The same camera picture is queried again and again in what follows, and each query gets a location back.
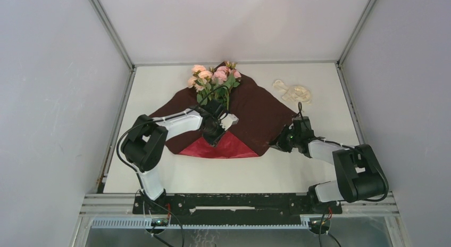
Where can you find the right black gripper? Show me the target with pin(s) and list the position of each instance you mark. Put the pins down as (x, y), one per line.
(280, 142)

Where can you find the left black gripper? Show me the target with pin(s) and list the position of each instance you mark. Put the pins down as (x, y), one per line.
(213, 141)

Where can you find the red wrapping paper sheet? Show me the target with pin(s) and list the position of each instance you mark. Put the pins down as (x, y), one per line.
(261, 119)

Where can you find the cream ribbon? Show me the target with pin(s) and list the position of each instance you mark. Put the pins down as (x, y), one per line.
(293, 93)

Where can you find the pink flower stem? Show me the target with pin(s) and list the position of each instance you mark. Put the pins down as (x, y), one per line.
(221, 74)
(202, 87)
(203, 72)
(233, 81)

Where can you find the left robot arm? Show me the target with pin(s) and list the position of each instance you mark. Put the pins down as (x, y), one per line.
(141, 147)

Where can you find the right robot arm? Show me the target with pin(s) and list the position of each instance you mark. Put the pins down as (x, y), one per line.
(359, 176)

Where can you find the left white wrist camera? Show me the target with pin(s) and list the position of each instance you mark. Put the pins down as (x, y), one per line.
(228, 121)

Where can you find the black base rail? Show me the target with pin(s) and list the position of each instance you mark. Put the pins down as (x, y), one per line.
(275, 208)

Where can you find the white cable duct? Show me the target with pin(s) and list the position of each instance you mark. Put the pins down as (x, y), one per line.
(147, 223)

